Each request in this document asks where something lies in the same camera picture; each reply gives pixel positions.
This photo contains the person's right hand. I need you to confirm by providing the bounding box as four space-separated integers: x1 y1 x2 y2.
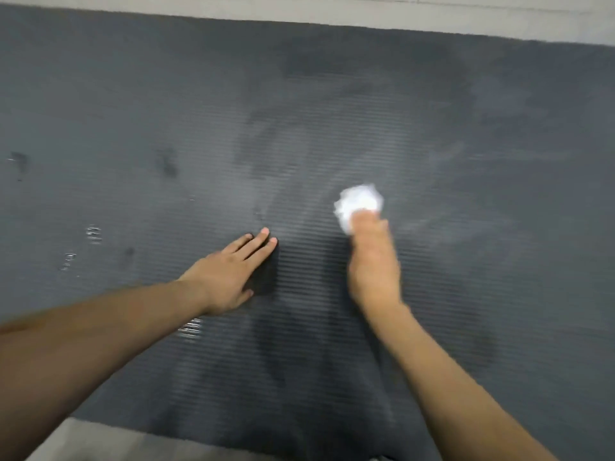
347 209 402 311

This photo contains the person's left hand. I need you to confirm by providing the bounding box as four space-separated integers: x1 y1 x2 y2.
177 227 279 316

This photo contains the white wipe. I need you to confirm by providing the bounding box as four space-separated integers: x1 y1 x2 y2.
333 183 385 236

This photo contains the dark grey yoga mat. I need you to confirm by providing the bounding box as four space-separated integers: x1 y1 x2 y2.
0 3 615 461

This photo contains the person's left forearm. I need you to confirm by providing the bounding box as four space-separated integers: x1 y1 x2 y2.
0 279 212 461

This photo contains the person's right forearm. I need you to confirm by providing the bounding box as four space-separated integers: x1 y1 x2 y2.
365 302 561 461

